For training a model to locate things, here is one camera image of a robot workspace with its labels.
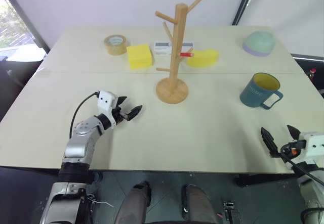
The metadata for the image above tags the brown packing tape roll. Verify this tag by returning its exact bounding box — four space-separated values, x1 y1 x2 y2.
104 34 128 56

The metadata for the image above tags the teal mug yellow inside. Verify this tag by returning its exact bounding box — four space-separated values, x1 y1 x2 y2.
239 72 284 110

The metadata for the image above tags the black metal clamp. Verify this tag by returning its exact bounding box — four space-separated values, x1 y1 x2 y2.
222 202 241 222

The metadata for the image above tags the white labelled box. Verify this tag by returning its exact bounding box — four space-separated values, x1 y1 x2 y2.
153 40 195 57

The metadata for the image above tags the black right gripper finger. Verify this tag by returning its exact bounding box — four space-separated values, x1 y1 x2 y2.
287 124 301 142
261 126 281 159

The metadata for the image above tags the dark rounded shape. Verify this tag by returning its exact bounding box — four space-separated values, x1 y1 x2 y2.
115 182 152 224
181 184 219 224

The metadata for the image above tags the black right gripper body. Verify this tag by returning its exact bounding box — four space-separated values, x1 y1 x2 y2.
279 140 307 163

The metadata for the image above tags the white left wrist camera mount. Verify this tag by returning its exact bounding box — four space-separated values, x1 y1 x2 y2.
97 90 117 129

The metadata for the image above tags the pale green purple bowl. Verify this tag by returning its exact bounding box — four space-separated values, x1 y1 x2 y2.
242 30 276 58

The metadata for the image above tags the dark wall post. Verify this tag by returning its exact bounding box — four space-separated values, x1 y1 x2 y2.
231 0 258 26

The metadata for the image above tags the yellow rectangular sponge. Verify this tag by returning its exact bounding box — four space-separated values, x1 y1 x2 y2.
126 44 154 70

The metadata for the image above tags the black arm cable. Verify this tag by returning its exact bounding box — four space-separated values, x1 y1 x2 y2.
69 91 101 139
280 146 324 181

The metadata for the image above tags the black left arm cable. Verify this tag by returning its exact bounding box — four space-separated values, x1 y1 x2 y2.
69 91 101 139

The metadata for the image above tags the dark window frame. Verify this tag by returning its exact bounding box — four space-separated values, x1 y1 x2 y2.
0 0 51 55

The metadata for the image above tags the wooden mug tree stand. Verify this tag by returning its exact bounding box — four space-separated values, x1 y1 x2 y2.
154 0 208 105

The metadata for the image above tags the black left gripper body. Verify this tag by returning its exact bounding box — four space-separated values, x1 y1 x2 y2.
112 102 128 124

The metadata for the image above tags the black side furniture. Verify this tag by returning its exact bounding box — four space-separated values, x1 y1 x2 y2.
290 53 324 97

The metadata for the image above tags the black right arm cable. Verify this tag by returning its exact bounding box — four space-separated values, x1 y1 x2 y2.
280 146 324 181

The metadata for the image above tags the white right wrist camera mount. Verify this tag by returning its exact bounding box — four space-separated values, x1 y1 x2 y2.
302 131 324 164

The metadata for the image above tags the yellow curved sponge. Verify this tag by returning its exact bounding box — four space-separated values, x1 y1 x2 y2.
186 48 220 68

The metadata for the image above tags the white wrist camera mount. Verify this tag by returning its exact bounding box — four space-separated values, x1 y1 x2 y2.
97 90 117 129
302 131 324 164

